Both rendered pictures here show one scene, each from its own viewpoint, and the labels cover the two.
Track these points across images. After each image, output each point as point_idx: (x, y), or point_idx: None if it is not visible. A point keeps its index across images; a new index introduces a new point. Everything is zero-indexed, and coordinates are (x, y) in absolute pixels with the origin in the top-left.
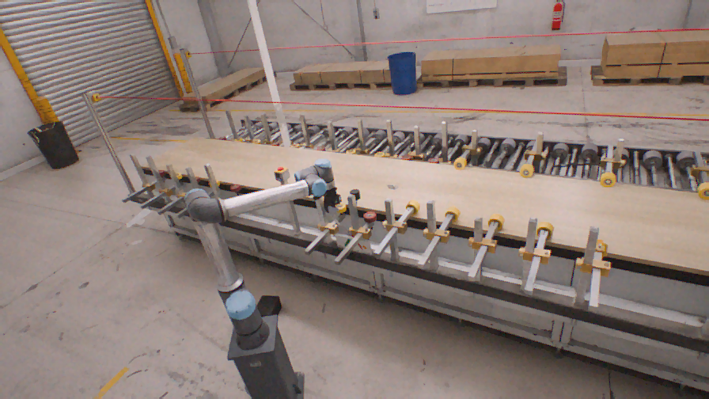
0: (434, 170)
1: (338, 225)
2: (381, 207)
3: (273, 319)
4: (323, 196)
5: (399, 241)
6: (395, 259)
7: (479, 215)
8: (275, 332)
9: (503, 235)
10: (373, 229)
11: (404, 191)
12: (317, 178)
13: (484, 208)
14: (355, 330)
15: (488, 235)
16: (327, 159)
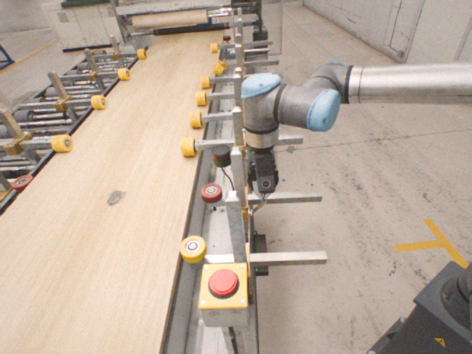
0: (63, 171)
1: (185, 306)
2: (184, 187)
3: (425, 297)
4: (153, 309)
5: (202, 206)
6: (248, 186)
7: (185, 114)
8: (433, 277)
9: (210, 102)
10: (194, 232)
11: (130, 180)
12: (325, 65)
13: (170, 115)
14: (271, 325)
15: (229, 93)
16: (248, 78)
